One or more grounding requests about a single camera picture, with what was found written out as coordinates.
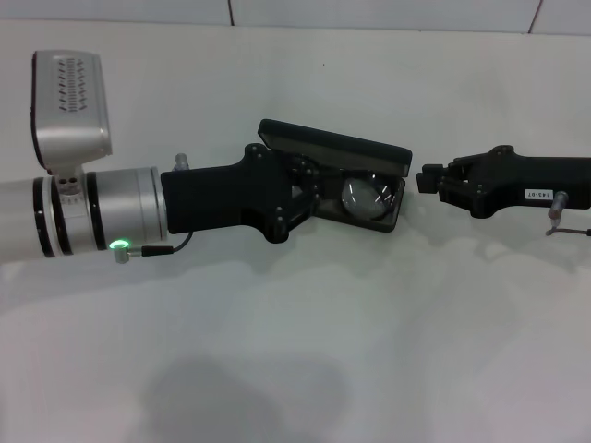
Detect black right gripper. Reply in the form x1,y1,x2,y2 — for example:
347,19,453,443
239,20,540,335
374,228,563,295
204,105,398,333
416,144,591,219

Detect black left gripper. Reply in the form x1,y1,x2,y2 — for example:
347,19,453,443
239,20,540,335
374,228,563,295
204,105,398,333
161,143,322,245

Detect black glasses case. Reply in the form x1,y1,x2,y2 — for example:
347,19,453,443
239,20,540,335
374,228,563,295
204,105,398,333
256,118,413,233

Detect black thin-framed glasses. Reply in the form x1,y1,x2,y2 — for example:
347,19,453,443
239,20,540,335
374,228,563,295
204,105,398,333
316,165,404,221

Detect right gripper cable with plugs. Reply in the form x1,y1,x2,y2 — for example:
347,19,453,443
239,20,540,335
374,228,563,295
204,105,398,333
544,189,591,237

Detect gripper cable with plugs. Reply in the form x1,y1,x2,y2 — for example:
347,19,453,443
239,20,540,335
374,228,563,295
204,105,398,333
544,189,591,237
110,153,195,265

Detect left gripper cable with plugs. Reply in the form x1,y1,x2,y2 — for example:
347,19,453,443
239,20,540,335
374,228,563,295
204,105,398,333
110,153,195,265

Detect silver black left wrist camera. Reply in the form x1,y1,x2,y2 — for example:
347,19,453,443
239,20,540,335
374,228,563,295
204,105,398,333
30,49,115,177

